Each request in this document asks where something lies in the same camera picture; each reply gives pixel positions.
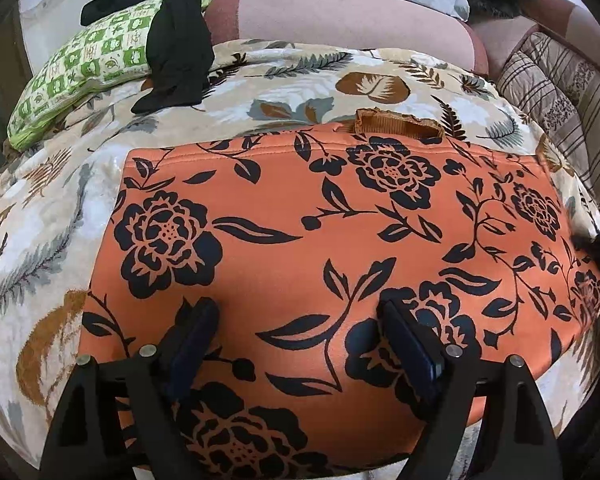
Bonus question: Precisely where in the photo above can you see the orange black floral top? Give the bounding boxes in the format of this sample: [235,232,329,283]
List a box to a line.
[77,107,600,480]

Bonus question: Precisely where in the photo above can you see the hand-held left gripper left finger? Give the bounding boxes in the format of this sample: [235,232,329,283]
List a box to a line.
[40,297,221,480]

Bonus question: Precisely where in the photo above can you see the green white patterned pillow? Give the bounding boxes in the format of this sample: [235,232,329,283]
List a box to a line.
[7,0,170,152]

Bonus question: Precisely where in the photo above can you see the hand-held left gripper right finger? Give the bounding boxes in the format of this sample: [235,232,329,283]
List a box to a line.
[380,298,564,480]

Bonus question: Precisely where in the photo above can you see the beige leaf-print blanket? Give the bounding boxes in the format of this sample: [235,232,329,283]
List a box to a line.
[0,40,600,480]

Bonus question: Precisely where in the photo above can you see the pink sofa backrest cushion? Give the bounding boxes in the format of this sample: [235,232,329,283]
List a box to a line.
[205,0,490,79]

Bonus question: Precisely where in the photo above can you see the brown striped quilted cushion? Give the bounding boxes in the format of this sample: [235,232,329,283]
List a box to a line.
[495,32,600,222]

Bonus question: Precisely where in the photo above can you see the black cloth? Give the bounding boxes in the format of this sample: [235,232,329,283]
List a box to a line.
[80,0,214,115]

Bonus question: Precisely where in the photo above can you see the pink brown sofa armrest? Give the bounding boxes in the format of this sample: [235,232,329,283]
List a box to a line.
[467,0,600,72]

